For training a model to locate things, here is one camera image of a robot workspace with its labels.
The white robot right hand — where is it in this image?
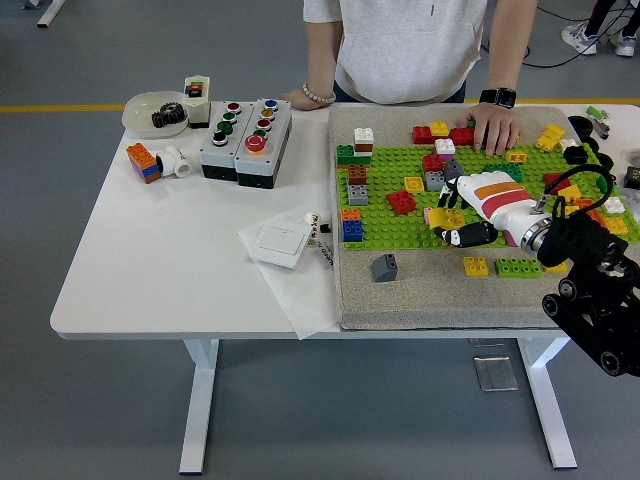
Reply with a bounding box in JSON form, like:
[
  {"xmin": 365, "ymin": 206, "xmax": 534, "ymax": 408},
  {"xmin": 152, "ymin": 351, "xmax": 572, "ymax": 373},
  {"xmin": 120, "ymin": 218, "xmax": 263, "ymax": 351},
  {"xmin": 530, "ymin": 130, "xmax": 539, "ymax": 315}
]
[{"xmin": 432, "ymin": 170, "xmax": 544, "ymax": 250}]

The person's left hand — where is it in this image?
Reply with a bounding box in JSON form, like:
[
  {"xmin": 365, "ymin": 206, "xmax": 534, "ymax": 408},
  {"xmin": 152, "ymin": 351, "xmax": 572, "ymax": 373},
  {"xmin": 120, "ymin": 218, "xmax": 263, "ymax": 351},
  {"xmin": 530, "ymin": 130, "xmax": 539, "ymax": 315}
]
[{"xmin": 455, "ymin": 102, "xmax": 523, "ymax": 157}]

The person's right hand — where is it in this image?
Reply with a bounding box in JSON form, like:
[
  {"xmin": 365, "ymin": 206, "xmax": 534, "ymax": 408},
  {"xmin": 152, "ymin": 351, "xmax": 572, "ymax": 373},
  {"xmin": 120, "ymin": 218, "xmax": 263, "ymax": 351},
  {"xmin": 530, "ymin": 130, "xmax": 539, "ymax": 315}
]
[{"xmin": 278, "ymin": 89, "xmax": 337, "ymax": 112}]

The yellow curved toy brick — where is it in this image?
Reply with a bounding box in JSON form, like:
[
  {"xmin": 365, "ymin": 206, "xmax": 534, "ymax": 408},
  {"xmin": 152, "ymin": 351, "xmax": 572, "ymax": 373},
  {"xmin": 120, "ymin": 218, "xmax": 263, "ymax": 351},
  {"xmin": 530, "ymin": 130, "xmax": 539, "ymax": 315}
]
[{"xmin": 428, "ymin": 208, "xmax": 467, "ymax": 232}]

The green studded baseplate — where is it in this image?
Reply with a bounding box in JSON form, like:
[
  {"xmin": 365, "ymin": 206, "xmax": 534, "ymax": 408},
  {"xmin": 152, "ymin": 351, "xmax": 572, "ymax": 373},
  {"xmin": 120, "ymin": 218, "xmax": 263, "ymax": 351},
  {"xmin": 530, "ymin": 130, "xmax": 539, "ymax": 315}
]
[{"xmin": 334, "ymin": 143, "xmax": 639, "ymax": 252}]

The yellow stepped toy brick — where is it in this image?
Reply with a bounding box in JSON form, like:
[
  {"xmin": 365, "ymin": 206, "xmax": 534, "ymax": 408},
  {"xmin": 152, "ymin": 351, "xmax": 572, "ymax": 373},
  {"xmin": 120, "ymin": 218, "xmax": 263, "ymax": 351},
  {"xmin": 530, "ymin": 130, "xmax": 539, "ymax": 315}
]
[{"xmin": 535, "ymin": 123, "xmax": 567, "ymax": 153}]

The dark green toy brick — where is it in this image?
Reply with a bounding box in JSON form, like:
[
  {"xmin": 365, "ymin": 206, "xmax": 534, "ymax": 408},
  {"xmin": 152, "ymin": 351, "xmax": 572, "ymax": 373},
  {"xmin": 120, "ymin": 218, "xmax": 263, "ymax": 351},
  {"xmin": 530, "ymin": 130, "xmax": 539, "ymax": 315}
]
[{"xmin": 335, "ymin": 144, "xmax": 373, "ymax": 169}]

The long lime green brick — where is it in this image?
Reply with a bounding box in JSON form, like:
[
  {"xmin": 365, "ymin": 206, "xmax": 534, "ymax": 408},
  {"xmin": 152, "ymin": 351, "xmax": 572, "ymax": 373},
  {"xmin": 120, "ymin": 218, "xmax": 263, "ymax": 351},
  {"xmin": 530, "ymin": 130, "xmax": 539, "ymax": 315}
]
[{"xmin": 494, "ymin": 257, "xmax": 544, "ymax": 280}]

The long orange toy brick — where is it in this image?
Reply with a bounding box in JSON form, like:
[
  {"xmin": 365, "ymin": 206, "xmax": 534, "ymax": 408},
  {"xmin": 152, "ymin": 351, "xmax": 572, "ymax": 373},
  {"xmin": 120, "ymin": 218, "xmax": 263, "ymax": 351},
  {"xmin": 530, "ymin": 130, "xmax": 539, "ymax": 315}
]
[{"xmin": 569, "ymin": 198, "xmax": 609, "ymax": 229}]

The multicolour toy brick stack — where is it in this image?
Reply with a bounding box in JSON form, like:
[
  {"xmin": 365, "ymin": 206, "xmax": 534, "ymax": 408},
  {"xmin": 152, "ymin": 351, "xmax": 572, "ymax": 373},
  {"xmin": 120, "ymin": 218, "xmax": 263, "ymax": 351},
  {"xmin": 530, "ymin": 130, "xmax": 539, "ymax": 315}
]
[{"xmin": 125, "ymin": 142, "xmax": 163, "ymax": 186}]

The black smartwatch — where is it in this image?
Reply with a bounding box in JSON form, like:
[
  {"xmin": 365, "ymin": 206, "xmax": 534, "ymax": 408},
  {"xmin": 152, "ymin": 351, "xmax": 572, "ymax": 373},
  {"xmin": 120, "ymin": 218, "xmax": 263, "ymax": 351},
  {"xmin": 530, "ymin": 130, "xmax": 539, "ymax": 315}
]
[{"xmin": 478, "ymin": 87, "xmax": 518, "ymax": 110}]

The grey emergency stop control box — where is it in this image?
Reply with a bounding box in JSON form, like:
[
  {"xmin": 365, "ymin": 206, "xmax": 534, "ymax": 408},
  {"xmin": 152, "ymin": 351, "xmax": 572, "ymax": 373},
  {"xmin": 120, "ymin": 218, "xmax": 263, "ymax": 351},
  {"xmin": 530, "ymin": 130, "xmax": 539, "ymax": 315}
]
[{"xmin": 233, "ymin": 97, "xmax": 293, "ymax": 191}]

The grey three-button control box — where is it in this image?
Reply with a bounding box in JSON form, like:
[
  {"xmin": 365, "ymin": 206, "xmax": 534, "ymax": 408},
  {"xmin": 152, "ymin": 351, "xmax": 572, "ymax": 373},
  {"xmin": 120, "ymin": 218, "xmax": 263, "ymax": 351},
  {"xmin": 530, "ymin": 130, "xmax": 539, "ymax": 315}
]
[{"xmin": 198, "ymin": 100, "xmax": 250, "ymax": 182}]

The person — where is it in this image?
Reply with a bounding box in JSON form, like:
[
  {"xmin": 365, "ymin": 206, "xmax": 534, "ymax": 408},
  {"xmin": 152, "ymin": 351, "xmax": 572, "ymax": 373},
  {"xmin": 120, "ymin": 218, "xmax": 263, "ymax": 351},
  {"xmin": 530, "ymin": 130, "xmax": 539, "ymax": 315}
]
[
  {"xmin": 302, "ymin": 0, "xmax": 540, "ymax": 106},
  {"xmin": 560, "ymin": 0, "xmax": 640, "ymax": 58}
]

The white labelled connector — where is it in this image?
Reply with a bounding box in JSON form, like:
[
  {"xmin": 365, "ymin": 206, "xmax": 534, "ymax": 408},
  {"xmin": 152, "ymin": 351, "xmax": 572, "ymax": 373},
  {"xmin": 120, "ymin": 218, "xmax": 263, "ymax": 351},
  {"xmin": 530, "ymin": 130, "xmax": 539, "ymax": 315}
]
[{"xmin": 304, "ymin": 211, "xmax": 322, "ymax": 250}]

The grey-brown mat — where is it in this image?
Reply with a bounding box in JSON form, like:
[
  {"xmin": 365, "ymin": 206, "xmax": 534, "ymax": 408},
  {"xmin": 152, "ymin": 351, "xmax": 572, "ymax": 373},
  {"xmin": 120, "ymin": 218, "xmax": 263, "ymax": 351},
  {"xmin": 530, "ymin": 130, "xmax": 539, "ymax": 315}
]
[{"xmin": 326, "ymin": 104, "xmax": 640, "ymax": 332}]

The black metal gear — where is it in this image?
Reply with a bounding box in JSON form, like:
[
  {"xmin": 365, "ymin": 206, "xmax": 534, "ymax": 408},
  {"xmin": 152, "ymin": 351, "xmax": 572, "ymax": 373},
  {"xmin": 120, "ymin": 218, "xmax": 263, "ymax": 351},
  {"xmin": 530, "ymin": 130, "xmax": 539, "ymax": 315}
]
[{"xmin": 151, "ymin": 102, "xmax": 189, "ymax": 130}]

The white pipe tee fitting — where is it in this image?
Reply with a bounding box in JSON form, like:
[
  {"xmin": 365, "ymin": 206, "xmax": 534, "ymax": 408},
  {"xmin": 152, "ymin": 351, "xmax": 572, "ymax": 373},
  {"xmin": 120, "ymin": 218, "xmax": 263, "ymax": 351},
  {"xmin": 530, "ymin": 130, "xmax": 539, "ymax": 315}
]
[{"xmin": 154, "ymin": 145, "xmax": 194, "ymax": 179}]

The white plastic bowl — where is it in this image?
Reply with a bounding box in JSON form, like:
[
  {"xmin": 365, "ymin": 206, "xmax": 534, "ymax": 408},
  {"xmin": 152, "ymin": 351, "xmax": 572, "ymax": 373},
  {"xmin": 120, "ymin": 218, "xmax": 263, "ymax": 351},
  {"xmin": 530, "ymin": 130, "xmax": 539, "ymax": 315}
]
[{"xmin": 122, "ymin": 90, "xmax": 190, "ymax": 140}]

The metal floor plate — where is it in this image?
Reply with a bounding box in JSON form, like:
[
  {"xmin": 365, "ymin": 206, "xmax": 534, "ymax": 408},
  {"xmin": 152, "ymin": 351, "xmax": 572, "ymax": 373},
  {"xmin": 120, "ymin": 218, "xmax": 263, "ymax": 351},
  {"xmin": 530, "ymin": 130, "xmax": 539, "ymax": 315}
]
[{"xmin": 472, "ymin": 355, "xmax": 520, "ymax": 393}]

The white table leg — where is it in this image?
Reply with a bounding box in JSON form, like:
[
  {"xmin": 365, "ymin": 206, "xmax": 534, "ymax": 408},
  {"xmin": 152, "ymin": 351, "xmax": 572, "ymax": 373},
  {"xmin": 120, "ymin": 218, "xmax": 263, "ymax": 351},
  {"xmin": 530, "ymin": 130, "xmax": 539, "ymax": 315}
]
[
  {"xmin": 178, "ymin": 338, "xmax": 222, "ymax": 476},
  {"xmin": 516, "ymin": 337, "xmax": 579, "ymax": 471}
]

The white paper sheet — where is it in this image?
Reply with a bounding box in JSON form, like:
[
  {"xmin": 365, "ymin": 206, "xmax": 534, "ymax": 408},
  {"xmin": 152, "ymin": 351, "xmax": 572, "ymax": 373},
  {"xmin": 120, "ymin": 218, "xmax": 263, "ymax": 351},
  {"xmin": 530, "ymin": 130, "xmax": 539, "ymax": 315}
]
[{"xmin": 236, "ymin": 209, "xmax": 342, "ymax": 342}]

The white furniture foot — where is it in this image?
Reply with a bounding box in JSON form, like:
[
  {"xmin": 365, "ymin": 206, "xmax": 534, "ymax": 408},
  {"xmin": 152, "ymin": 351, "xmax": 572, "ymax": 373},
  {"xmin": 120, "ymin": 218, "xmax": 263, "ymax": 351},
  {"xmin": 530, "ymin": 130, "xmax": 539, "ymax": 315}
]
[{"xmin": 36, "ymin": 0, "xmax": 67, "ymax": 29}]

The bead bracelet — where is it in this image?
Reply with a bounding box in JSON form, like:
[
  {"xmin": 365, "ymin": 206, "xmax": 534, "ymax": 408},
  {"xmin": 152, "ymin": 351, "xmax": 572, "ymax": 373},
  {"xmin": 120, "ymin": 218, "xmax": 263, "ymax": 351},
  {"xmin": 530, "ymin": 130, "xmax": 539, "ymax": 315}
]
[{"xmin": 301, "ymin": 82, "xmax": 337, "ymax": 105}]

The black floor cable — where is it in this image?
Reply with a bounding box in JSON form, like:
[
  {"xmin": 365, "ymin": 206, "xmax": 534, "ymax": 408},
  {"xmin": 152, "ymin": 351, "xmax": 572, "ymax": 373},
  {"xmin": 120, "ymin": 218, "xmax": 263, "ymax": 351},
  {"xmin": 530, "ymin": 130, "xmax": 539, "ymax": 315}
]
[{"xmin": 522, "ymin": 44, "xmax": 594, "ymax": 69}]

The cream switch box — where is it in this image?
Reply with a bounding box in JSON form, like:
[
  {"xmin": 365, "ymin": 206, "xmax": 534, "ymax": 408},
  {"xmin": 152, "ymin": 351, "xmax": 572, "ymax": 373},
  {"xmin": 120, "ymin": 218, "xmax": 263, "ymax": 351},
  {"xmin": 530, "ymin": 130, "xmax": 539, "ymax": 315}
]
[{"xmin": 182, "ymin": 74, "xmax": 212, "ymax": 130}]

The white wall switch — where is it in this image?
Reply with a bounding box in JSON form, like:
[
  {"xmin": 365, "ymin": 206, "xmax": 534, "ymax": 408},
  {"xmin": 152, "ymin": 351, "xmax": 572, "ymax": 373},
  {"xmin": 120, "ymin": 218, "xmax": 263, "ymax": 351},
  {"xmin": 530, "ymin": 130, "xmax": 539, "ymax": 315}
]
[{"xmin": 248, "ymin": 223, "xmax": 312, "ymax": 271}]

